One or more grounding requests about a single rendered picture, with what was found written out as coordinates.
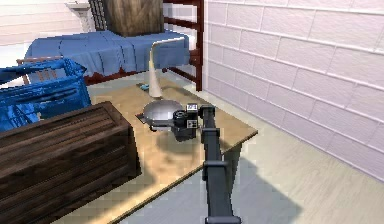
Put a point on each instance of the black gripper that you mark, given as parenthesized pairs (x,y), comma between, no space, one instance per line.
(184,128)

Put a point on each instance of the grey metal bowl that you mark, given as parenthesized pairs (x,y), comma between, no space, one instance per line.
(161,111)

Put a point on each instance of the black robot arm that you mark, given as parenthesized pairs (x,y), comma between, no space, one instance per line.
(216,173)

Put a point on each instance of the small blue flat object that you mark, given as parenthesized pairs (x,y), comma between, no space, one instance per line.
(144,87)

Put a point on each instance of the beige wooden table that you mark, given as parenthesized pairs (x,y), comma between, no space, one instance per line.
(166,160)

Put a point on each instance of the white desk lamp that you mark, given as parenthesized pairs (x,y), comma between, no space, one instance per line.
(155,80)

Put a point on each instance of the red-framed bed with blue blanket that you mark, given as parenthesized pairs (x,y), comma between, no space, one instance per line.
(100,50)

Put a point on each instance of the dark brown wooden chest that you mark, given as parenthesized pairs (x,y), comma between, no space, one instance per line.
(63,163)

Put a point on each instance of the blue plastic basket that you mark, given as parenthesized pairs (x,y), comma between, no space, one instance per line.
(50,93)

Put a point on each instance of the brown wooden box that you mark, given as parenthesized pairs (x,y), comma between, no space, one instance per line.
(133,16)

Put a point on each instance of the dark slatted chair back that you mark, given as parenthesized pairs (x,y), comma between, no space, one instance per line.
(97,15)

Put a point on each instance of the light brown wooden chair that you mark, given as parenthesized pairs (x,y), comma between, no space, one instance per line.
(36,60)

